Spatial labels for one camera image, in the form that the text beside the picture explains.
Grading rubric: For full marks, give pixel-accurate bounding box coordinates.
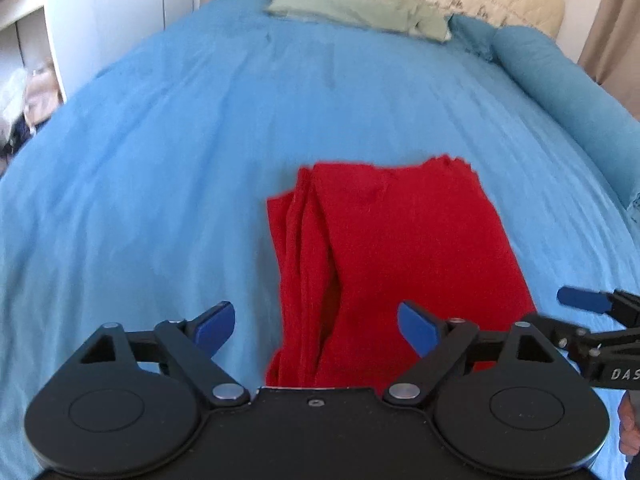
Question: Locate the white shelf unit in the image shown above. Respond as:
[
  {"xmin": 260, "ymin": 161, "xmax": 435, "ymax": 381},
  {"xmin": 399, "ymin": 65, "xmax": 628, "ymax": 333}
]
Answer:
[{"xmin": 0, "ymin": 0, "xmax": 69, "ymax": 161}]

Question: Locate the beige cloth bag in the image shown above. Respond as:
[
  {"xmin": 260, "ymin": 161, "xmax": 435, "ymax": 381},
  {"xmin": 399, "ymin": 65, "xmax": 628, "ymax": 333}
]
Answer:
[{"xmin": 25, "ymin": 59, "xmax": 57, "ymax": 127}]

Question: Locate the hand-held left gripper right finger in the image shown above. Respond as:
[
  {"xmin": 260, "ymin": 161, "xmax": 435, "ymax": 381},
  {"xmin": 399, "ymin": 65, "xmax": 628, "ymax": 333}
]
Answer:
[{"xmin": 382, "ymin": 301, "xmax": 565, "ymax": 408}]

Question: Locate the folded blue duvet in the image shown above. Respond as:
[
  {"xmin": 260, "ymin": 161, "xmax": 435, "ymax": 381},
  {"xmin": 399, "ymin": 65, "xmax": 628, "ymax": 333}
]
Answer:
[{"xmin": 446, "ymin": 12, "xmax": 640, "ymax": 223}]

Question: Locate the green pillow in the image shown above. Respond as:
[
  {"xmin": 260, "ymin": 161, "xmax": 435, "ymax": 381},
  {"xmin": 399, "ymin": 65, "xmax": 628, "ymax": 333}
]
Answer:
[{"xmin": 265, "ymin": 0, "xmax": 453, "ymax": 44}]

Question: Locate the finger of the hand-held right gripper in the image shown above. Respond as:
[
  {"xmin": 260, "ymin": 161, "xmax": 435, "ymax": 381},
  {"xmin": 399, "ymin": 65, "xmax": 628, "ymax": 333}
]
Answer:
[
  {"xmin": 556, "ymin": 285, "xmax": 640, "ymax": 318},
  {"xmin": 527, "ymin": 312, "xmax": 603, "ymax": 362}
]

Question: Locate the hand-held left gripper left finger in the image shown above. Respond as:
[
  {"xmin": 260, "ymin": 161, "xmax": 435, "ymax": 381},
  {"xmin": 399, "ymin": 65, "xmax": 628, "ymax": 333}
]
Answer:
[{"xmin": 77, "ymin": 301, "xmax": 252, "ymax": 409}]

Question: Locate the person's right hand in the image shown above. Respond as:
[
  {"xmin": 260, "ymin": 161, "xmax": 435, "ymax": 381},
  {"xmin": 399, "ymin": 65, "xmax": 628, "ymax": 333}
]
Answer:
[{"xmin": 617, "ymin": 391, "xmax": 640, "ymax": 458}]

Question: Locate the bed with blue sheet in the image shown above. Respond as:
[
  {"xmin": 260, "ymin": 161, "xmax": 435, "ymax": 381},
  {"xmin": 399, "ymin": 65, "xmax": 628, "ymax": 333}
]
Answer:
[{"xmin": 0, "ymin": 0, "xmax": 640, "ymax": 480}]

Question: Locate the red knit sweater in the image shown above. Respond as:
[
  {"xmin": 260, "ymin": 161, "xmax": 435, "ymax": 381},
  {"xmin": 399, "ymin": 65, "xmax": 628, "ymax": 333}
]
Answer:
[{"xmin": 265, "ymin": 156, "xmax": 538, "ymax": 390}]

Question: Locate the grey and white wardrobe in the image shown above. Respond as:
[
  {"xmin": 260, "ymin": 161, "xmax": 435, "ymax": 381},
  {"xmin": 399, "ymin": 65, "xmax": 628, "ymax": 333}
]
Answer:
[{"xmin": 46, "ymin": 0, "xmax": 197, "ymax": 105}]

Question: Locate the white plastic bag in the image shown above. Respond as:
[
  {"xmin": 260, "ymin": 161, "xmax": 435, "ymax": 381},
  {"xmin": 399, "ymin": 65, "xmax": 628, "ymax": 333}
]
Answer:
[{"xmin": 0, "ymin": 66, "xmax": 29, "ymax": 128}]

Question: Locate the beige curtain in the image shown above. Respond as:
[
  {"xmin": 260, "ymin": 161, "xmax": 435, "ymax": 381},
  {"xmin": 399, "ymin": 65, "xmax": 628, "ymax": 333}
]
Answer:
[{"xmin": 577, "ymin": 0, "xmax": 640, "ymax": 97}]

